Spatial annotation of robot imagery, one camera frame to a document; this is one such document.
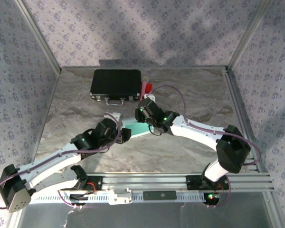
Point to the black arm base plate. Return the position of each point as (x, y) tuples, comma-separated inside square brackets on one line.
[(97, 183), (192, 181)]

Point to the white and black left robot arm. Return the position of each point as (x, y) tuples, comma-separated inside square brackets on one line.
[(50, 161)]

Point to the controller board without lit LED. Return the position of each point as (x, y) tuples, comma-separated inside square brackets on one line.
[(77, 197)]

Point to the small black rectangular device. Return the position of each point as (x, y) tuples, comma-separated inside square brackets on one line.
[(159, 195)]

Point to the wide aluminium base rail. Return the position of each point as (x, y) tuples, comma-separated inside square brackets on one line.
[(145, 181)]

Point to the white printed plastic part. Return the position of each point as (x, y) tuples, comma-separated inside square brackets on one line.
[(116, 198)]

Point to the red block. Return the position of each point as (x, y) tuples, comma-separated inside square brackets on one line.
[(149, 88)]

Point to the aluminium frame post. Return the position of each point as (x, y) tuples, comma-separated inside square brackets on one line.
[(38, 35), (249, 35)]

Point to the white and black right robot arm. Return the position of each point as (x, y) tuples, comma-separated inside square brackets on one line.
[(197, 135)]

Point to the light blue paper box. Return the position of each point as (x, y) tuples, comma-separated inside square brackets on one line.
[(139, 130)]

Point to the controller board with lit LED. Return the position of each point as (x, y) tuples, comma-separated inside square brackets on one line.
[(211, 198)]

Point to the aluminium frame rail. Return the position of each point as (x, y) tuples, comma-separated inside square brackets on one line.
[(241, 114), (180, 67), (44, 118)]

